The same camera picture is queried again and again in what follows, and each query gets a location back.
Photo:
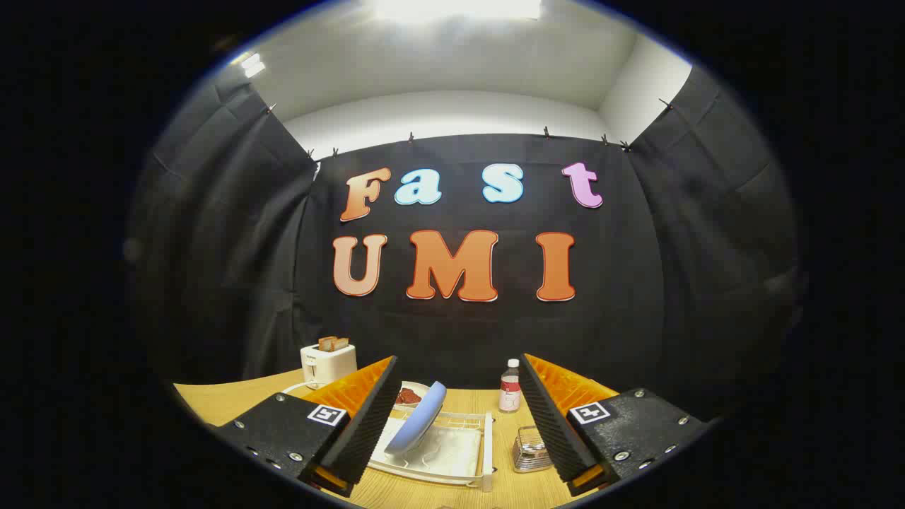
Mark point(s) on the small ceiling light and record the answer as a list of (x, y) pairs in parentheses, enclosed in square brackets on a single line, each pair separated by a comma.
[(252, 66)]

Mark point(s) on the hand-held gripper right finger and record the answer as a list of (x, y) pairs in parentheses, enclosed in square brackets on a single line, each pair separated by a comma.
[(551, 417)]

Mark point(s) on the red food pieces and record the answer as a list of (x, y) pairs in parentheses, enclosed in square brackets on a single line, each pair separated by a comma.
[(408, 396)]

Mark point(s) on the large ceiling light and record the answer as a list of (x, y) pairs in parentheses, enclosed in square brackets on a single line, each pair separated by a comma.
[(456, 8)]

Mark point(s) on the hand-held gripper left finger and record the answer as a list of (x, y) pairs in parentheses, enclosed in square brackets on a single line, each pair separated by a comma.
[(368, 417)]

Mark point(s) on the blue plate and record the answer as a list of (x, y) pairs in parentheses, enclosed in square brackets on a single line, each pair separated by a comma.
[(417, 420)]

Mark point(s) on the white plate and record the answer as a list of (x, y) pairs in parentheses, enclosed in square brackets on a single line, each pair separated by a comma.
[(416, 386)]

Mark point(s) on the white toaster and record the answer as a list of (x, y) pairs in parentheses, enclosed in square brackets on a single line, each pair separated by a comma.
[(329, 364)]

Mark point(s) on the black backdrop cloth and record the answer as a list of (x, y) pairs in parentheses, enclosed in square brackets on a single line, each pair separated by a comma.
[(452, 332)]

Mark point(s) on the clear bottle with red label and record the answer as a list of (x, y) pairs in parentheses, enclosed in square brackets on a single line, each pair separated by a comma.
[(510, 392)]

